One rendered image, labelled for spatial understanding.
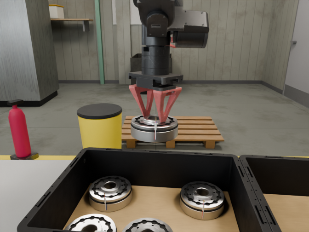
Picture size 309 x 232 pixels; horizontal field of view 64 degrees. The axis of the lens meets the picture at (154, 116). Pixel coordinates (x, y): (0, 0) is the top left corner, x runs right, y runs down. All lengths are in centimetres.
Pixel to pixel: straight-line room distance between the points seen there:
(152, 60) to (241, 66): 595
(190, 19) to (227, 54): 579
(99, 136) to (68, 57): 451
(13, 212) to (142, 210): 44
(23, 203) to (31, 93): 375
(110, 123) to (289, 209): 157
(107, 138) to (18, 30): 288
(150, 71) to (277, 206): 44
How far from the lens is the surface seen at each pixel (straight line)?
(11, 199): 98
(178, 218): 60
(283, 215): 67
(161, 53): 49
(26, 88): 462
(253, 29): 641
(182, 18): 49
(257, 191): 54
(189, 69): 613
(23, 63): 455
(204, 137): 279
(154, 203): 63
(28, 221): 48
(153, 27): 44
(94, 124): 201
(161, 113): 51
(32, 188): 100
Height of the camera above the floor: 122
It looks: 19 degrees down
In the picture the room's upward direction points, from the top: straight up
